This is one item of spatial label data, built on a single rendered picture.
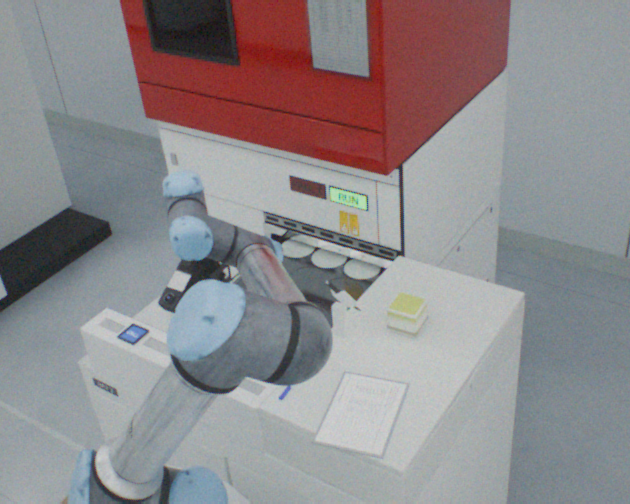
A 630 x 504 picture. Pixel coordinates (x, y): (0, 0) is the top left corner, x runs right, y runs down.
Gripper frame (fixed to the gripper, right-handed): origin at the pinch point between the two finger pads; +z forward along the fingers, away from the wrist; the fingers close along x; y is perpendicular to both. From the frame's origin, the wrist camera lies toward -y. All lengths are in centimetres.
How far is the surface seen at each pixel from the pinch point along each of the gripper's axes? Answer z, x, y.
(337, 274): 20, -1, 50
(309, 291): 20.3, 2.1, 40.6
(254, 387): 14.4, -10.7, 0.8
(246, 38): -41, 23, 54
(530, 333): 111, -23, 151
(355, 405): 13.1, -33.4, 6.0
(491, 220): 40, -16, 121
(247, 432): 23.4, -11.2, -4.4
